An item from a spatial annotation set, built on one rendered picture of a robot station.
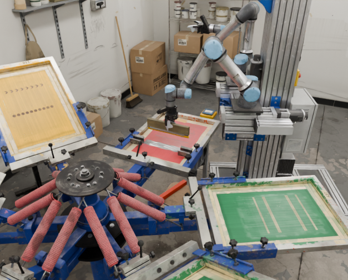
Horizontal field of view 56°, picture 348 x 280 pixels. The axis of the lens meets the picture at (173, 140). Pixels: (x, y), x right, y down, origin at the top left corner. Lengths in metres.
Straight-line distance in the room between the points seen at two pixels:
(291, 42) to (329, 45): 3.10
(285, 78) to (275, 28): 0.41
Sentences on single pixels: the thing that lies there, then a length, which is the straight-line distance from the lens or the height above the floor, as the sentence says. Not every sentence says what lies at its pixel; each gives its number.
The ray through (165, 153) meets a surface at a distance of 2.49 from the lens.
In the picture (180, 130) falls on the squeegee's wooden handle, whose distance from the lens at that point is 2.49.
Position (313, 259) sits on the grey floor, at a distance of 3.22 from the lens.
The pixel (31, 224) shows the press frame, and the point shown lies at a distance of 1.96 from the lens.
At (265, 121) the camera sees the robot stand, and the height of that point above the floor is 1.18.
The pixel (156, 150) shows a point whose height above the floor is 0.95.
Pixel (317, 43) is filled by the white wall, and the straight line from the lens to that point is 5.70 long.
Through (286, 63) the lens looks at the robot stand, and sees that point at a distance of 2.68.
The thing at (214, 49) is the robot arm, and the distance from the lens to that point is 2.22.
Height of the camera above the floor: 2.35
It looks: 32 degrees down
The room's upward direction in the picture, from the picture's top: straight up
